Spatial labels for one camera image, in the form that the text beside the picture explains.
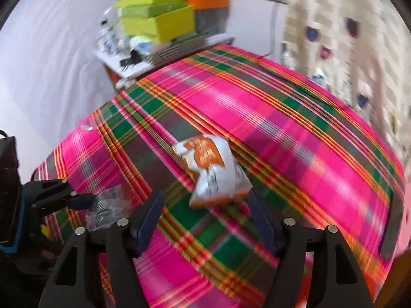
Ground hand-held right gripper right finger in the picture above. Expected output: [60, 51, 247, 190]
[247, 190, 375, 308]

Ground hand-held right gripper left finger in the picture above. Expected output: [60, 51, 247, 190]
[39, 190, 166, 308]

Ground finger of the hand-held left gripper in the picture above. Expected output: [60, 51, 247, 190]
[21, 179, 78, 203]
[32, 194, 97, 215]

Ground clear snack packet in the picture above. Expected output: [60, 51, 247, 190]
[85, 184, 133, 232]

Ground orange white snack packet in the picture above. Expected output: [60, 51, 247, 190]
[172, 134, 253, 208]

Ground pink plaid tablecloth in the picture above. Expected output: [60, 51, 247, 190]
[30, 44, 407, 308]

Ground white side shelf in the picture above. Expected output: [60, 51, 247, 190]
[95, 34, 235, 82]

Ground black binder clips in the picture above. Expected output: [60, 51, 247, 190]
[120, 50, 143, 71]

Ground white labelled bottle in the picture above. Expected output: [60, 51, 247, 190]
[99, 16, 119, 55]

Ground black white patterned tray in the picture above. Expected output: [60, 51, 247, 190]
[149, 32, 209, 65]

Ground grey translucent storage box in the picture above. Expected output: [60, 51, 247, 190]
[194, 6, 230, 36]

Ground lime green box lid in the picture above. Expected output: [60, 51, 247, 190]
[115, 0, 190, 18]

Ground orange box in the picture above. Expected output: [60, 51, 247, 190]
[188, 0, 230, 10]

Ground heart print white curtain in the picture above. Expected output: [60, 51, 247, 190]
[281, 0, 411, 155]

